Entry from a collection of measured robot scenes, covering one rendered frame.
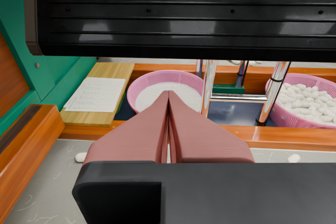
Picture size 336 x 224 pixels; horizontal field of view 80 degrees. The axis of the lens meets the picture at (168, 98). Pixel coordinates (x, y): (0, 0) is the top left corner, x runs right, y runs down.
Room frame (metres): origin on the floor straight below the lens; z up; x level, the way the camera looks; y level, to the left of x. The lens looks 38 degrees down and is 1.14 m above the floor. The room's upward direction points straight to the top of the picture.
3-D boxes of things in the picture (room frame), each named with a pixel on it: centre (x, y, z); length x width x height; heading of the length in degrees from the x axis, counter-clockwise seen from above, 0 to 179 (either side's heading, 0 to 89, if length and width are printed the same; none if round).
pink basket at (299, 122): (0.49, -0.44, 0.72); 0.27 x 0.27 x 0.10
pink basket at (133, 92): (0.52, 0.00, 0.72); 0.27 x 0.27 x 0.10
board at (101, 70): (0.54, 0.21, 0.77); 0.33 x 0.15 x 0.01; 176
